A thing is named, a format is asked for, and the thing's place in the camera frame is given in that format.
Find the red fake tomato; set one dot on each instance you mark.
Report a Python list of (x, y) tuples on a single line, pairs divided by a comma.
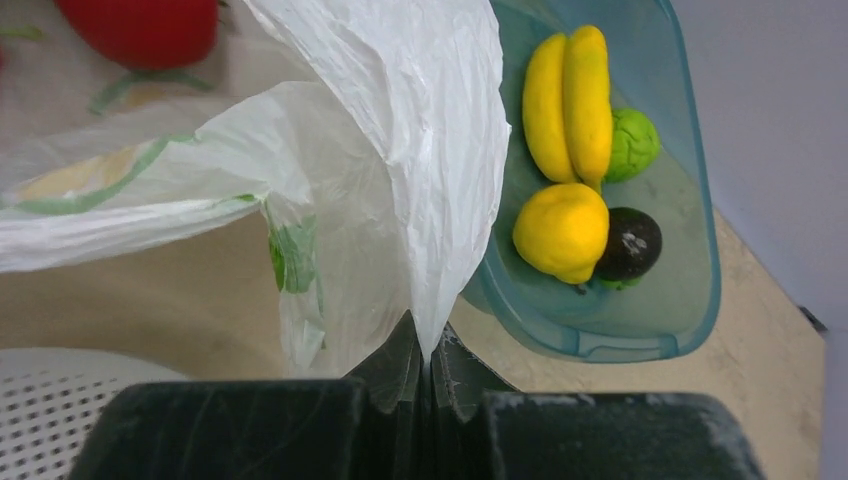
[(146, 34)]

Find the yellow fake pear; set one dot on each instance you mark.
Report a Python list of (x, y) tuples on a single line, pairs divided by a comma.
[(562, 231)]

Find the white plastic bag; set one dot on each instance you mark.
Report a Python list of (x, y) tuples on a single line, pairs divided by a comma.
[(371, 136)]

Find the dark purple fake plum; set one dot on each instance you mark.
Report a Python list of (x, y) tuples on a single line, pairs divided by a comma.
[(633, 247)]

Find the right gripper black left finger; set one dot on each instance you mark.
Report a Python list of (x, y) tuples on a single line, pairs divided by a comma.
[(364, 425)]

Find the green fake lime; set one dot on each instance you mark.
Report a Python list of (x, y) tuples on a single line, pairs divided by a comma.
[(635, 145)]

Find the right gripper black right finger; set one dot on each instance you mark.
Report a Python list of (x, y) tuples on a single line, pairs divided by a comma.
[(487, 429)]

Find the yellow fake banana bunch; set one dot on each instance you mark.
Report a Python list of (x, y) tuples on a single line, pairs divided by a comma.
[(566, 107)]

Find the teal plastic tray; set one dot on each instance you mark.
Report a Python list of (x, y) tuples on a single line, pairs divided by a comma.
[(672, 310)]

